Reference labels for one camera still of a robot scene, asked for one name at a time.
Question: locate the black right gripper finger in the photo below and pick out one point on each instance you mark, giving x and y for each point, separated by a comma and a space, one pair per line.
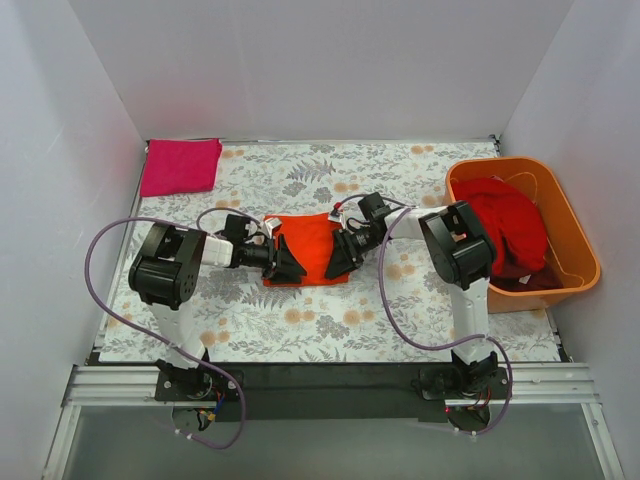
343, 256
357, 255

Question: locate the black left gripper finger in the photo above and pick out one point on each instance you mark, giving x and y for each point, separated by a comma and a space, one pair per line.
276, 274
286, 257

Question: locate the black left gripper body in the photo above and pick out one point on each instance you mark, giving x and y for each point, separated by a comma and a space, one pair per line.
273, 257

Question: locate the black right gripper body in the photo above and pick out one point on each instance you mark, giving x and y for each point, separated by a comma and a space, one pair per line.
344, 246

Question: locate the orange t-shirt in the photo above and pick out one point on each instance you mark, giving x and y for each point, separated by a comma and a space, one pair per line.
309, 238

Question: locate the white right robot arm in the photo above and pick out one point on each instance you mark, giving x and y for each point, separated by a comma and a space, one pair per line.
462, 254

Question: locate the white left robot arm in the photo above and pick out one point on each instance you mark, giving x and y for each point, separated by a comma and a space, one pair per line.
165, 273

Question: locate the floral patterned tablecloth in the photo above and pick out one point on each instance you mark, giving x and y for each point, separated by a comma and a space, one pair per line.
241, 320

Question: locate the folded magenta t-shirt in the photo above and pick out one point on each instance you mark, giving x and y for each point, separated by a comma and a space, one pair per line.
180, 167

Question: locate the red t-shirt in basket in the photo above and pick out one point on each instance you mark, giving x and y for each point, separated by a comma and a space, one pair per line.
517, 230

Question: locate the orange plastic basket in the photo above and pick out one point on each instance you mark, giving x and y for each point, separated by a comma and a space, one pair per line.
569, 254

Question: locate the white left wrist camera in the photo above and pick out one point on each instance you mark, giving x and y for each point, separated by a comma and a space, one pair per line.
266, 227

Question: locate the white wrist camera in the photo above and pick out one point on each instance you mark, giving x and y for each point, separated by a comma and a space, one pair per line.
336, 215
266, 227

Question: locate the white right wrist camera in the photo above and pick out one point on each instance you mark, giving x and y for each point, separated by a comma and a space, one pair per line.
336, 215

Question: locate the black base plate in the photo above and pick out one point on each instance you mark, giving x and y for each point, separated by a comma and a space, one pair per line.
335, 391

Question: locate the aluminium frame rail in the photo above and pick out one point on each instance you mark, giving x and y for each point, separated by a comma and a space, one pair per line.
330, 421

